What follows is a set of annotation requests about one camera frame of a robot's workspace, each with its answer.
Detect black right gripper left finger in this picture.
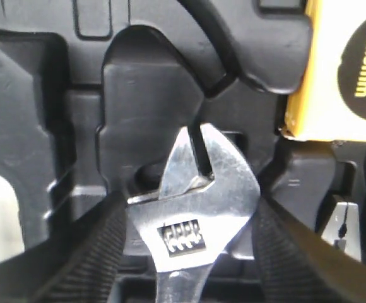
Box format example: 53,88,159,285
0,191,127,302

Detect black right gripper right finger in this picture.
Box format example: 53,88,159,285
252,196,366,302

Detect chrome adjustable wrench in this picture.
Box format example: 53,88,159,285
126,123,261,302

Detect black plastic tool case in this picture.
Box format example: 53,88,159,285
0,0,366,303

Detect yellow tape measure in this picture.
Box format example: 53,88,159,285
281,1,366,142

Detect orange handled pliers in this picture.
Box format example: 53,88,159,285
319,194,362,262

